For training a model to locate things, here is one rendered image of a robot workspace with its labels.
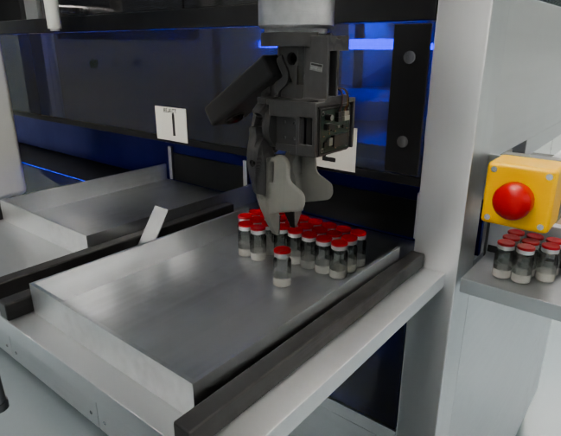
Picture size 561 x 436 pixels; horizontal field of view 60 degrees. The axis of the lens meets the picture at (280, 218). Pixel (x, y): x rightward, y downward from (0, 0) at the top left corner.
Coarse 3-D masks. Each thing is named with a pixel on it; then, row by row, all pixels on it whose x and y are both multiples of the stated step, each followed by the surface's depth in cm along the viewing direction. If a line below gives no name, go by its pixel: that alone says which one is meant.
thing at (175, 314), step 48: (192, 240) 69; (48, 288) 53; (96, 288) 58; (144, 288) 58; (192, 288) 58; (240, 288) 58; (288, 288) 58; (336, 288) 51; (96, 336) 45; (144, 336) 48; (192, 336) 48; (240, 336) 48; (288, 336) 45; (144, 384) 41; (192, 384) 37
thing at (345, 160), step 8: (336, 152) 68; (344, 152) 67; (352, 152) 66; (320, 160) 70; (336, 160) 68; (344, 160) 67; (352, 160) 66; (336, 168) 68; (344, 168) 68; (352, 168) 67
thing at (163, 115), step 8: (160, 112) 89; (168, 112) 88; (176, 112) 86; (184, 112) 85; (160, 120) 90; (168, 120) 88; (176, 120) 87; (184, 120) 86; (160, 128) 90; (168, 128) 89; (176, 128) 88; (184, 128) 86; (160, 136) 91; (168, 136) 90; (176, 136) 88; (184, 136) 87
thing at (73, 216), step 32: (64, 192) 88; (96, 192) 94; (128, 192) 96; (160, 192) 96; (192, 192) 96; (224, 192) 84; (32, 224) 75; (64, 224) 79; (96, 224) 79; (128, 224) 70
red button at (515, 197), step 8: (504, 184) 53; (512, 184) 52; (520, 184) 52; (496, 192) 53; (504, 192) 52; (512, 192) 51; (520, 192) 51; (528, 192) 51; (496, 200) 53; (504, 200) 52; (512, 200) 51; (520, 200) 51; (528, 200) 51; (496, 208) 53; (504, 208) 52; (512, 208) 52; (520, 208) 51; (528, 208) 51; (504, 216) 53; (512, 216) 52; (520, 216) 52
